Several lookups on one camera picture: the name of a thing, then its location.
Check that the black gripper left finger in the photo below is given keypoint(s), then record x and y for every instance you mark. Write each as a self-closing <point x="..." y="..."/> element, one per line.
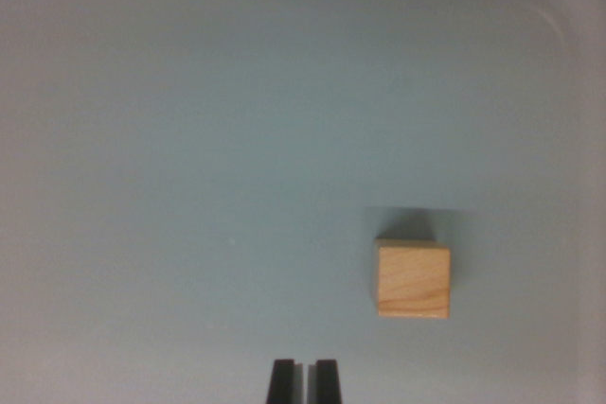
<point x="283" y="382"/>

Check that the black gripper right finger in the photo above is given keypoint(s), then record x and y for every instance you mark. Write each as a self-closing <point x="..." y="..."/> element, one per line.
<point x="326" y="382"/>

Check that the light wooden cube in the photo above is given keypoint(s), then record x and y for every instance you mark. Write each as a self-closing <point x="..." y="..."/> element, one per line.
<point x="413" y="280"/>

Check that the translucent plastic bin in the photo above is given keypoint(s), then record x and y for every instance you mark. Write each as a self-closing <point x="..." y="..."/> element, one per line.
<point x="189" y="139"/>

